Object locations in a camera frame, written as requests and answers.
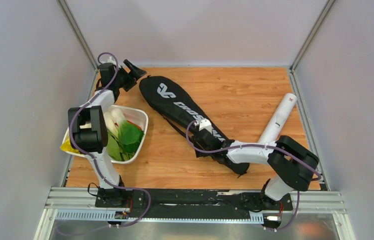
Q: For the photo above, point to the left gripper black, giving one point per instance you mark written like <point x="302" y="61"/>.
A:
<point x="131" y="78"/>

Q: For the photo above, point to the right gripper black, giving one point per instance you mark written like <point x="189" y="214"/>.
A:
<point x="199" y="154"/>

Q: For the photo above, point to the black racket bag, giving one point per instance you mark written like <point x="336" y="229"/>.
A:
<point x="178" y="108"/>

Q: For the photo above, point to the white shuttlecock tube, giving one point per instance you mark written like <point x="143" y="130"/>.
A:
<point x="278" y="119"/>

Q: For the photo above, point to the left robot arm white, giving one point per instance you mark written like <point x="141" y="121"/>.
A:
<point x="87" y="130"/>

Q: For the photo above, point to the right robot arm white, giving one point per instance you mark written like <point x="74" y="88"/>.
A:
<point x="295" y="166"/>

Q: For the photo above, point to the white plastic tray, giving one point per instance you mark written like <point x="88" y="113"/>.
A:
<point x="137" y="117"/>

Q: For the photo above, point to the white bok choy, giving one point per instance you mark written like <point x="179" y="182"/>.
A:
<point x="110" y="125"/>

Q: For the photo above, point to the green bok choy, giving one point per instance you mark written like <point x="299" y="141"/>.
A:
<point x="129" y="135"/>

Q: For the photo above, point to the yellow napa cabbage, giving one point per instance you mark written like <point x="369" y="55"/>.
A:
<point x="67" y="147"/>

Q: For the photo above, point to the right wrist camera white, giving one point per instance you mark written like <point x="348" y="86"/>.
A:
<point x="204" y="124"/>

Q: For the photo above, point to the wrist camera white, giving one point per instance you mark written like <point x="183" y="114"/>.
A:
<point x="204" y="124"/>
<point x="112" y="60"/>

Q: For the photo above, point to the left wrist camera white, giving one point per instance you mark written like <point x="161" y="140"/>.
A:
<point x="112" y="60"/>

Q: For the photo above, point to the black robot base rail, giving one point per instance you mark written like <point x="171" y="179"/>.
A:
<point x="197" y="204"/>

